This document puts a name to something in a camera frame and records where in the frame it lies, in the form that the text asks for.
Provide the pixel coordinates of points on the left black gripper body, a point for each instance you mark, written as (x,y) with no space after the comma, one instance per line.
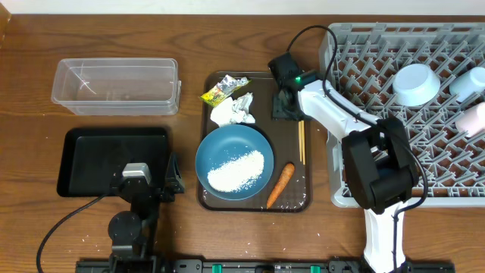
(157,197)

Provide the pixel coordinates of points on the wooden chopstick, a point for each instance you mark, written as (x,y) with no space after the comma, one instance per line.
(300,140)
(302,133)

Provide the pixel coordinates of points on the dark blue plate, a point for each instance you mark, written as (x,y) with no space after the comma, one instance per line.
(228,142)

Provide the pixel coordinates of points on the white rice pile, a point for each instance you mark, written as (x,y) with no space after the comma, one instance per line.
(238,173)

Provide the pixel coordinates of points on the light blue bowl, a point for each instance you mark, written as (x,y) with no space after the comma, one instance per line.
(415,84)

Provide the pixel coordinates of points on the light blue cup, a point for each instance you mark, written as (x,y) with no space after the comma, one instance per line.
(473,81)

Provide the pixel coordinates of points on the white pink cup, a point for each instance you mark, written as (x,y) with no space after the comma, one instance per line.
(471,121)

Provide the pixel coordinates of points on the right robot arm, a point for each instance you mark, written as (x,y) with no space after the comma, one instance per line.
(379,166)

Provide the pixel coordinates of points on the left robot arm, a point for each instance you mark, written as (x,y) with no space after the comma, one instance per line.
(133,232)

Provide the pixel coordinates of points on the grey dishwasher rack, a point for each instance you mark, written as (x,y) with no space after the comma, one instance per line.
(365,58)

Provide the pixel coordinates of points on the crumpled white paper napkin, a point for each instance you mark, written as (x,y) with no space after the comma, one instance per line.
(233,111)

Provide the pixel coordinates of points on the black plastic tray bin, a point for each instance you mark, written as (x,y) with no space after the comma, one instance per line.
(94,157)

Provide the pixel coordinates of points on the yellow silver snack wrapper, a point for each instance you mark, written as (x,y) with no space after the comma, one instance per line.
(223,90)

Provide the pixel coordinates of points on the orange carrot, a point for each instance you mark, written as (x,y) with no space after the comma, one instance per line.
(283,180)

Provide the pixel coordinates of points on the dark brown serving tray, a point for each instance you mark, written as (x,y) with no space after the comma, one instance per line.
(283,138)

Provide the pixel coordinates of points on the clear plastic bin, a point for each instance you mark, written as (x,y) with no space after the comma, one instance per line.
(117,86)

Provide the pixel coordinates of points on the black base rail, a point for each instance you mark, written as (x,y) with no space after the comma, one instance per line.
(235,266)

